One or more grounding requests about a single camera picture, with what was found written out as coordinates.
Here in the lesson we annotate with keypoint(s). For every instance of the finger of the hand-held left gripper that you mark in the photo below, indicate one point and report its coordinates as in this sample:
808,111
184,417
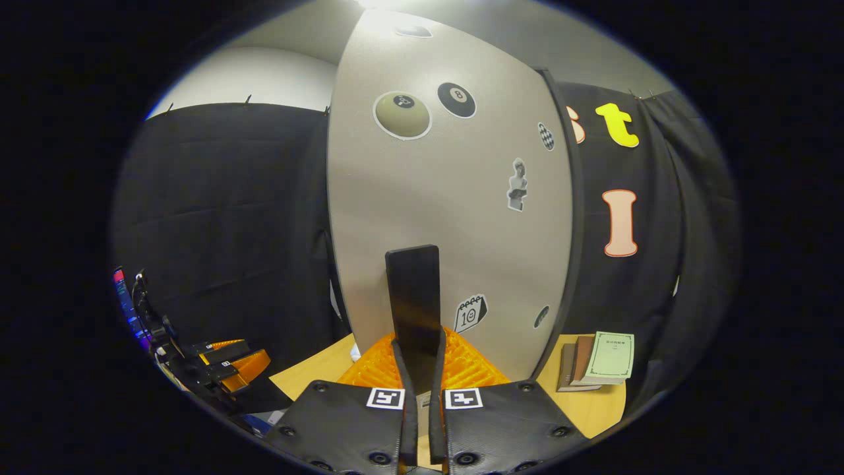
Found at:
227,351
250,369

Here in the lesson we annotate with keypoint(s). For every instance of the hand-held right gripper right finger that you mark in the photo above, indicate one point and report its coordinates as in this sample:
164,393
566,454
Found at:
435,422

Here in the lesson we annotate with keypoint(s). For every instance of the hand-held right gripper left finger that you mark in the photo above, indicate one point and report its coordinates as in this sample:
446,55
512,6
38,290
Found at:
411,422

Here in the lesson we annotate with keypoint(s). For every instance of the grey cabinet door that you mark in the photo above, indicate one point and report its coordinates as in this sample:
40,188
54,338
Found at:
461,251

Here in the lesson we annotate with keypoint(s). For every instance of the black backdrop cloth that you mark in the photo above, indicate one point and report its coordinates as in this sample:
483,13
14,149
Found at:
224,218

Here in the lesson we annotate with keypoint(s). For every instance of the brown book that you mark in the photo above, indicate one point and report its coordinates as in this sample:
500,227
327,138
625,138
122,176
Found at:
581,359

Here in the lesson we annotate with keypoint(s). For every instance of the pale green book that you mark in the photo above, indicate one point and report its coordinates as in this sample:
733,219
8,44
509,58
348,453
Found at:
610,357

